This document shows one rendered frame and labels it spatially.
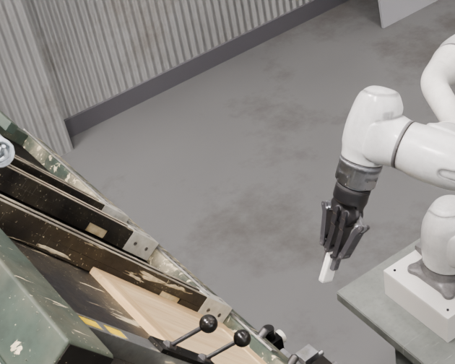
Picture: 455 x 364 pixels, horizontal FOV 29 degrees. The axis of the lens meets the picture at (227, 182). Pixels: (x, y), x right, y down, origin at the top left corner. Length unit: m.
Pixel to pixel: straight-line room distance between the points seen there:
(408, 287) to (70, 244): 1.08
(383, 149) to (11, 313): 0.79
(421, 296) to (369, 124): 1.05
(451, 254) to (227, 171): 2.25
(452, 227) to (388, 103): 0.88
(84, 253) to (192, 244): 2.10
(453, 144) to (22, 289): 0.85
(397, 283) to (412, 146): 1.08
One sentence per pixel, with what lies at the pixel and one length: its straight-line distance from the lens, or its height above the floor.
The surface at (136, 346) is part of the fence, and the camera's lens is 1.72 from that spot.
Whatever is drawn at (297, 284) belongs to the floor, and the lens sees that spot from 3.95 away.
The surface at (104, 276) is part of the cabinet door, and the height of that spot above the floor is 1.35.
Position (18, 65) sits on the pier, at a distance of 4.77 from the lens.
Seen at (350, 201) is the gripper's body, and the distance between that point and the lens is 1.81.
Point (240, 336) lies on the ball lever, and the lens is 1.84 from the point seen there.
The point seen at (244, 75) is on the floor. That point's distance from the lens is 5.42.
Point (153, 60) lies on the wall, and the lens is 5.32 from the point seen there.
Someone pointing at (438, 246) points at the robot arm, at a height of 1.03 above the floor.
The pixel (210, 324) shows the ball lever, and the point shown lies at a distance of 1.74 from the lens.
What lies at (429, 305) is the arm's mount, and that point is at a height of 0.85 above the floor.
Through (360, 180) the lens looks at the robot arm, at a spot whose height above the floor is 1.69.
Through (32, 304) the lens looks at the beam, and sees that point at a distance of 1.33.
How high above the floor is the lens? 2.81
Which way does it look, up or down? 38 degrees down
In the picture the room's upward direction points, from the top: 12 degrees counter-clockwise
